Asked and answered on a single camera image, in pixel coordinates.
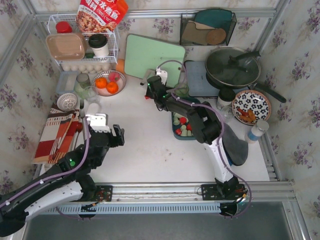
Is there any small clear wine glass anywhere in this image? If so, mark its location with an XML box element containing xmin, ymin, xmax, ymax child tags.
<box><xmin>221</xmin><ymin>105</ymin><xmax>234</xmax><ymax>120</ymax></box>

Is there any round cork coaster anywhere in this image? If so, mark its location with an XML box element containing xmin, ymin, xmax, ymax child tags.
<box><xmin>205</xmin><ymin>28</ymin><xmax>227</xmax><ymax>45</ymax></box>

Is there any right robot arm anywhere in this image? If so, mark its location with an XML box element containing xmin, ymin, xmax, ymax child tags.
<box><xmin>146</xmin><ymin>75</ymin><xmax>247</xmax><ymax>199</ymax></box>

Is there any teal plastic storage basket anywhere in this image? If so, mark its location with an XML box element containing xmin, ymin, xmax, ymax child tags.
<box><xmin>171</xmin><ymin>112</ymin><xmax>196</xmax><ymax>141</ymax></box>

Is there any orange cup behind board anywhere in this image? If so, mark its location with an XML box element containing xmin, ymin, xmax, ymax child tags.
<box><xmin>115</xmin><ymin>59</ymin><xmax>125</xmax><ymax>74</ymax></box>

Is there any white wire rack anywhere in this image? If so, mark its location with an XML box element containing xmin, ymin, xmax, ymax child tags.
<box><xmin>45</xmin><ymin>13</ymin><xmax>120</xmax><ymax>65</ymax></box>

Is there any orange mandarin left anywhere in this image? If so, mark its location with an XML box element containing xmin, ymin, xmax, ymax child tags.
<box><xmin>95</xmin><ymin>77</ymin><xmax>108</xmax><ymax>89</ymax></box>

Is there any clear lidded food container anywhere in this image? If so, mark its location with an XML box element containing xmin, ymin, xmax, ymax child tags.
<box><xmin>55</xmin><ymin>71</ymin><xmax>79</xmax><ymax>95</ymax></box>

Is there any patterned fruit bowl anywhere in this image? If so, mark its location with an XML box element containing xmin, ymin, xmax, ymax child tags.
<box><xmin>91</xmin><ymin>70</ymin><xmax>127</xmax><ymax>97</ymax></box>

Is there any mint green cutting board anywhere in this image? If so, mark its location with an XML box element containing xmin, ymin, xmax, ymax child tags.
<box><xmin>124</xmin><ymin>34</ymin><xmax>186</xmax><ymax>87</ymax></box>

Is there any green tinted glass jar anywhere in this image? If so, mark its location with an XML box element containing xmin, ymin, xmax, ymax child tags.
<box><xmin>73</xmin><ymin>73</ymin><xmax>91</xmax><ymax>96</ymax></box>

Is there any metal fork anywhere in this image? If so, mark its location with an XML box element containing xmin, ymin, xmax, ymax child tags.
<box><xmin>79</xmin><ymin>99</ymin><xmax>85</xmax><ymax>119</ymax></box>

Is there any black lidded white jar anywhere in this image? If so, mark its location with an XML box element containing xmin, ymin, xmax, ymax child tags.
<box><xmin>216</xmin><ymin>88</ymin><xmax>236</xmax><ymax>110</ymax></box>

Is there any red coffee capsule bottom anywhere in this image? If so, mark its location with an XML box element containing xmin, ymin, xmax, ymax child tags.
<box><xmin>175</xmin><ymin>128</ymin><xmax>182</xmax><ymax>136</ymax></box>

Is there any clear drinking glass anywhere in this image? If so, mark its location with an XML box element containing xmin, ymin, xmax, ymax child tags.
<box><xmin>83</xmin><ymin>86</ymin><xmax>99</xmax><ymax>102</ymax></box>

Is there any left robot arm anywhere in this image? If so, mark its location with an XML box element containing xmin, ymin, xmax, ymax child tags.
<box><xmin>0</xmin><ymin>113</ymin><xmax>125</xmax><ymax>238</ymax></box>

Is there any blue cloth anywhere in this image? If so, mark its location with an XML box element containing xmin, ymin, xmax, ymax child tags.
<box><xmin>222</xmin><ymin>123</ymin><xmax>249</xmax><ymax>166</ymax></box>

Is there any white egg tray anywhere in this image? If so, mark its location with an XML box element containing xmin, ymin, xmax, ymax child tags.
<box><xmin>61</xmin><ymin>63</ymin><xmax>114</xmax><ymax>74</ymax></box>

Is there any teal plate in organizer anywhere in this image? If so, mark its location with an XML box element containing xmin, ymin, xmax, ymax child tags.
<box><xmin>194</xmin><ymin>8</ymin><xmax>233</xmax><ymax>32</ymax></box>

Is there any grey induction cooker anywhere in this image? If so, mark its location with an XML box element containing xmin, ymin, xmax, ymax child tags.
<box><xmin>184</xmin><ymin>60</ymin><xmax>219</xmax><ymax>98</ymax></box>

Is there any green glass cup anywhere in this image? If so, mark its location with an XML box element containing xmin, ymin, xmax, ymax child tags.
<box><xmin>174</xmin><ymin>83</ymin><xmax>189</xmax><ymax>98</ymax></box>

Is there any white coffee cup black lid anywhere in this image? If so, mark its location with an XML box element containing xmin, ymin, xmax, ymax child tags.
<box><xmin>88</xmin><ymin>33</ymin><xmax>109</xmax><ymax>57</ymax></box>

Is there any striped orange kitchen towel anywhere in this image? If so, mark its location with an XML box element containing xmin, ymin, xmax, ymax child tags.
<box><xmin>32</xmin><ymin>104</ymin><xmax>80</xmax><ymax>164</ymax></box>

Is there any orange mandarin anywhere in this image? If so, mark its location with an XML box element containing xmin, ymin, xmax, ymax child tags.
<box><xmin>106</xmin><ymin>82</ymin><xmax>119</xmax><ymax>95</ymax></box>
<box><xmin>95</xmin><ymin>77</ymin><xmax>108</xmax><ymax>89</ymax></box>

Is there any black mesh organizer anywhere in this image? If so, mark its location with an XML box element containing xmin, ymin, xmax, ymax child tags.
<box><xmin>179</xmin><ymin>11</ymin><xmax>237</xmax><ymax>46</ymax></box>

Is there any pink peach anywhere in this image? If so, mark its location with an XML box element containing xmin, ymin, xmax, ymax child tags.
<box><xmin>108</xmin><ymin>71</ymin><xmax>121</xmax><ymax>82</ymax></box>

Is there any orange mandarin right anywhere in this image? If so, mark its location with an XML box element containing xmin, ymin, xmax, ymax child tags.
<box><xmin>106</xmin><ymin>82</ymin><xmax>119</xmax><ymax>95</ymax></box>

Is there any red snack bag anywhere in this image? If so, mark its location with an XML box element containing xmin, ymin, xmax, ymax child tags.
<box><xmin>75</xmin><ymin>0</ymin><xmax>129</xmax><ymax>33</ymax></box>

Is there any metal cutting board stand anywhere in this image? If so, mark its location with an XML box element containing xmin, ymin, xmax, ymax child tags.
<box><xmin>140</xmin><ymin>69</ymin><xmax>156</xmax><ymax>86</ymax></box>

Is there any white strainer bowl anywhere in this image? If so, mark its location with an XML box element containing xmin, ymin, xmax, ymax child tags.
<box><xmin>57</xmin><ymin>93</ymin><xmax>78</xmax><ymax>112</ymax></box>

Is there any black wok with glass lid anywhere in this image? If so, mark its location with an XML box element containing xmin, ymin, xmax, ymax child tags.
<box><xmin>204</xmin><ymin>47</ymin><xmax>287</xmax><ymax>103</ymax></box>

